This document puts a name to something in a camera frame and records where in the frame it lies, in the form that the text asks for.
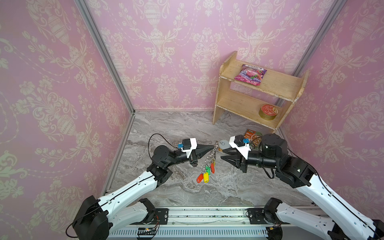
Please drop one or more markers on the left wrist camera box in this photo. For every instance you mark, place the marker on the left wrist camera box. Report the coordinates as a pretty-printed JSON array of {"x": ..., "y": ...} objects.
[{"x": 188, "y": 146}]

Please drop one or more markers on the pink snack packet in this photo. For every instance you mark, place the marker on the pink snack packet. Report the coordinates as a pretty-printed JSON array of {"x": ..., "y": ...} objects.
[{"x": 251, "y": 75}]

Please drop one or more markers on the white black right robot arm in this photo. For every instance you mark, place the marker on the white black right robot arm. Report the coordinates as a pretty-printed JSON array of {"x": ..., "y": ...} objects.
[{"x": 343, "y": 221}]

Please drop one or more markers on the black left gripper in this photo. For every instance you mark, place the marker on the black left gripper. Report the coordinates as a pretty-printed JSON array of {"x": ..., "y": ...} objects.
[{"x": 202, "y": 150}]

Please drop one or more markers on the yellow key tag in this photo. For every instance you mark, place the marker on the yellow key tag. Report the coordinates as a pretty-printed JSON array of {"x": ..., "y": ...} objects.
[{"x": 206, "y": 177}]

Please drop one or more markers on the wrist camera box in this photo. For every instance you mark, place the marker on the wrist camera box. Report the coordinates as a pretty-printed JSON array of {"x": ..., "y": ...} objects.
[
  {"x": 188, "y": 146},
  {"x": 241, "y": 144}
]

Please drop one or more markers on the red key tag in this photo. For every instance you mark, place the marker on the red key tag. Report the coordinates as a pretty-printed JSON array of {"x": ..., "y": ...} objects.
[{"x": 200, "y": 178}]

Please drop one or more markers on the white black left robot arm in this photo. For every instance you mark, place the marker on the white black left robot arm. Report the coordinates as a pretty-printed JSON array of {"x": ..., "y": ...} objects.
[{"x": 126, "y": 189}]

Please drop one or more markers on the red round tin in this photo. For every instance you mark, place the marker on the red round tin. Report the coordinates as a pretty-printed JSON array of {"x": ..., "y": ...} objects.
[{"x": 268, "y": 112}]

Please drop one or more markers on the green orange food packet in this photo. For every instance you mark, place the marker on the green orange food packet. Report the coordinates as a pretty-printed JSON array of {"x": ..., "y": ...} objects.
[{"x": 255, "y": 137}]

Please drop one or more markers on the aluminium front rail base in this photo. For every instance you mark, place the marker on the aluminium front rail base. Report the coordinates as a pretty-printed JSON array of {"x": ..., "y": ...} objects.
[{"x": 221, "y": 223}]

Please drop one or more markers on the green key tag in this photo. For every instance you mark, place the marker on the green key tag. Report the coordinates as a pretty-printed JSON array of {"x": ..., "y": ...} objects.
[{"x": 208, "y": 170}]

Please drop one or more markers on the aluminium corner frame post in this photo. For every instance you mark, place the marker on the aluminium corner frame post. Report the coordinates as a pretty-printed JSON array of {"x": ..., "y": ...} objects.
[{"x": 101, "y": 46}]

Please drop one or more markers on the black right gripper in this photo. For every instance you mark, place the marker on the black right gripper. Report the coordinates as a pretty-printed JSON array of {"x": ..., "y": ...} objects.
[{"x": 244, "y": 161}]

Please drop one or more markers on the right aluminium corner post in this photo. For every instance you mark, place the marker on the right aluminium corner post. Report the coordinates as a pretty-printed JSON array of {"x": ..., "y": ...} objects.
[{"x": 319, "y": 35}]

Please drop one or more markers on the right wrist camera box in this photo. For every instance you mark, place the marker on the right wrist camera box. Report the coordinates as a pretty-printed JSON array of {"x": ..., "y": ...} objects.
[{"x": 241, "y": 144}]

